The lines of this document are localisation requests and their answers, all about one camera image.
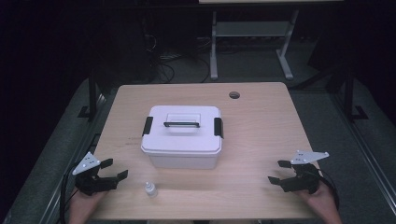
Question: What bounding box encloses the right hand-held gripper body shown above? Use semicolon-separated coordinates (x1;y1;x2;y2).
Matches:
278;150;330;194

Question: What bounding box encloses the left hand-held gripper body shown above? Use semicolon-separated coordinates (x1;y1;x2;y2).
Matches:
72;151;120;197

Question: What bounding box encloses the small clear dropper bottle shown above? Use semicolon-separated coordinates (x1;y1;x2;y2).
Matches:
144;181;159;198

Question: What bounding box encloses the white plastic storage box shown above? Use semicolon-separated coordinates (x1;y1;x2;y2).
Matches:
148;151;219;171

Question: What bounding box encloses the white lid with black handle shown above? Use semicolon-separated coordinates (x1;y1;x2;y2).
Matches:
140;105;225;157

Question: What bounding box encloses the person's left hand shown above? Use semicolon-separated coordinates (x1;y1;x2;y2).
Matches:
68;188;108;224

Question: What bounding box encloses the person's right hand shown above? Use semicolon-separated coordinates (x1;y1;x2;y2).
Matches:
297;180;344;224

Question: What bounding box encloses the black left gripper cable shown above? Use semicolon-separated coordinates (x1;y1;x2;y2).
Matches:
59;166;79;224

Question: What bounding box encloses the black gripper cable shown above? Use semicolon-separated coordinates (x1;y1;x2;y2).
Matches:
317;167;341;211
59;166;79;224

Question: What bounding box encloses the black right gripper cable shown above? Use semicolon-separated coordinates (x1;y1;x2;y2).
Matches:
317;167;341;211

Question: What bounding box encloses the aluminium floor rail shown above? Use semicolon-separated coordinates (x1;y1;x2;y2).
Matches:
38;92;106;224
330;91;396;216

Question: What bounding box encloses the black metal post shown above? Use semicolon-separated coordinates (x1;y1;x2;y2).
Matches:
78;69;98;121
344;66;369;123

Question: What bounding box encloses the tangle of black cables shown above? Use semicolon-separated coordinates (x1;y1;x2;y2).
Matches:
143;34;213;84

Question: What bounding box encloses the grey metal frame table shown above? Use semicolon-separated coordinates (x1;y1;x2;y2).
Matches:
198;0;345;81

